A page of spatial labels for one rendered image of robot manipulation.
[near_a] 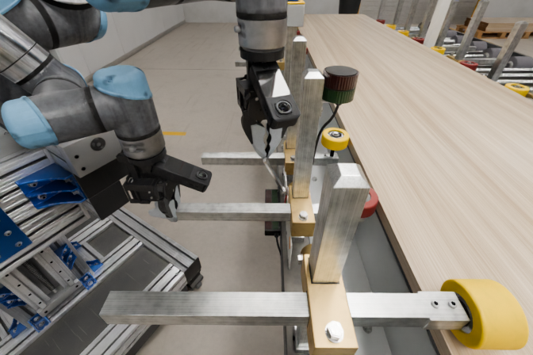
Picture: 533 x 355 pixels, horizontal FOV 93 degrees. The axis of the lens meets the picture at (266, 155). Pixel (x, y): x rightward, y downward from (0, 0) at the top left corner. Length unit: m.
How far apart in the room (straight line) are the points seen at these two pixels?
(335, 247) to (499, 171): 0.61
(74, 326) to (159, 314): 0.99
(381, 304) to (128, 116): 0.46
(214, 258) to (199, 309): 1.17
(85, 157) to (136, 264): 0.77
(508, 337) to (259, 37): 0.49
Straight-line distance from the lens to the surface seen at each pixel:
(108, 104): 0.46
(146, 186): 0.56
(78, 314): 1.39
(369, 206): 0.58
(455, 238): 0.61
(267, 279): 1.47
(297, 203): 0.60
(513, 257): 0.65
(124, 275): 1.40
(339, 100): 0.46
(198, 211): 0.61
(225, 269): 1.51
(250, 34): 0.40
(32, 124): 0.48
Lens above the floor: 1.31
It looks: 37 degrees down
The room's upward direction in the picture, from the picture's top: straight up
